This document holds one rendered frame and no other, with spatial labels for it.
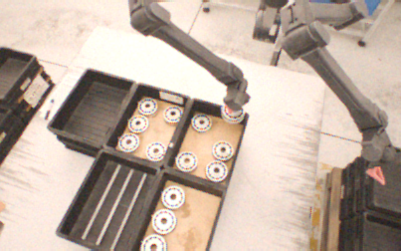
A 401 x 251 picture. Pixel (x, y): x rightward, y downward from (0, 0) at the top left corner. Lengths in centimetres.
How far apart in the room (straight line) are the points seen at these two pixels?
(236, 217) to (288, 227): 25
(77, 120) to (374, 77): 264
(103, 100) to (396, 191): 176
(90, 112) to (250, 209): 97
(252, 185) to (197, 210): 34
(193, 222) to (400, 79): 257
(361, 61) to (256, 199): 215
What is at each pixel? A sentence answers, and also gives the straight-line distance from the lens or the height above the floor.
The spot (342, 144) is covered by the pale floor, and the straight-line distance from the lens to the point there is 264.
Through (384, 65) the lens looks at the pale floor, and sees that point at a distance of 337.
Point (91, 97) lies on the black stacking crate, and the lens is 168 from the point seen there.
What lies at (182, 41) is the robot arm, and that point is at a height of 147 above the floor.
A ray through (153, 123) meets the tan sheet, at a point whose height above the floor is 83.
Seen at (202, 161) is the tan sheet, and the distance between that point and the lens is 139.
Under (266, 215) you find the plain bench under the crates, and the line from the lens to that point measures 149.
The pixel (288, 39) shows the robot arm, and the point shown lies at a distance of 84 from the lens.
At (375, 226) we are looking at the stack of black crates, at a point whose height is 38.
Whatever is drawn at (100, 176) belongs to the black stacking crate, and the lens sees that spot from 144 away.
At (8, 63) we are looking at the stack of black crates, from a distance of 258.
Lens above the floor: 212
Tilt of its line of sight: 61 degrees down
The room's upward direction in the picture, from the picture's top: 2 degrees clockwise
